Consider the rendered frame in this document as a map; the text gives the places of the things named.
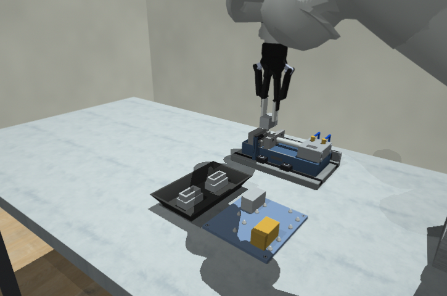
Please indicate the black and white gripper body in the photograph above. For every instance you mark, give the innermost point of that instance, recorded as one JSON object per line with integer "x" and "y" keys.
{"x": 274, "y": 54}

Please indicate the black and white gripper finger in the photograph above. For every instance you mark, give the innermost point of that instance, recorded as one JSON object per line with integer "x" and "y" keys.
{"x": 262, "y": 85}
{"x": 280, "y": 93}

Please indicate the yellow rectangular block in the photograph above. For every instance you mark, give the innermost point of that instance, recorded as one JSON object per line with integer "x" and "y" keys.
{"x": 264, "y": 233}

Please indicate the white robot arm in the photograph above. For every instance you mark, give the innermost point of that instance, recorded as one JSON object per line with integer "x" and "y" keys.
{"x": 415, "y": 28}

